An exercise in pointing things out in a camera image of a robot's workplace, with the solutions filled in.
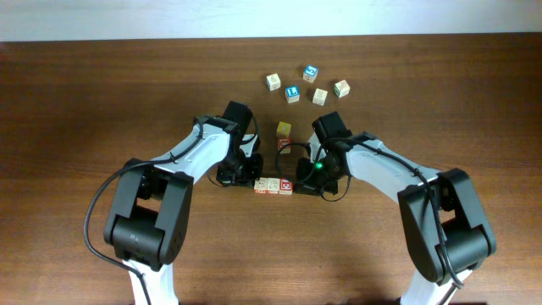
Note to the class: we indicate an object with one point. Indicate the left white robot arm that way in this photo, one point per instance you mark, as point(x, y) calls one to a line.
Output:
point(148, 220)

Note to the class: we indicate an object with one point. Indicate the blue letter L block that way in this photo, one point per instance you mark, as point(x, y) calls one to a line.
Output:
point(292, 94)

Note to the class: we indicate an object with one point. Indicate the plain wooden block centre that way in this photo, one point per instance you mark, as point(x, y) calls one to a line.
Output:
point(319, 96)

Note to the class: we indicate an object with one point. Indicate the plain wooden picture block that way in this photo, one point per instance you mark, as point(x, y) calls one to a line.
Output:
point(273, 185)

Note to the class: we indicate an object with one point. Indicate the blue number five block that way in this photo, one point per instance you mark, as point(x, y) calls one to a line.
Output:
point(310, 73)

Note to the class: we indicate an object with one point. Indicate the green edged wooden block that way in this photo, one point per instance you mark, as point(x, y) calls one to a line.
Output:
point(261, 185)
point(341, 88)

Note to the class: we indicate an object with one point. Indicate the red letter U block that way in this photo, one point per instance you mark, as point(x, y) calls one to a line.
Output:
point(284, 145)

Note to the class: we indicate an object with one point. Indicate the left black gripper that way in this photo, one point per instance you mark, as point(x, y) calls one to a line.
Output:
point(253, 170)

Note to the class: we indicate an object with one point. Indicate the red letter E block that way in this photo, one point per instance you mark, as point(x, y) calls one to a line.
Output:
point(285, 187)

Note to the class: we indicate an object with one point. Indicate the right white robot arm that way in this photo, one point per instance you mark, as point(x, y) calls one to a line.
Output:
point(447, 232)

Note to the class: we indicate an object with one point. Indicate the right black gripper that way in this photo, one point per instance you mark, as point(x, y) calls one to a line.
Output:
point(316, 188)

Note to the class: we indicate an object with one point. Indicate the plain wooden block far left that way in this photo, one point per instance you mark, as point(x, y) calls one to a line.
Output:
point(273, 82)

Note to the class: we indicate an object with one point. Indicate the yellow wooden block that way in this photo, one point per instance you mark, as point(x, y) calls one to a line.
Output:
point(283, 130)

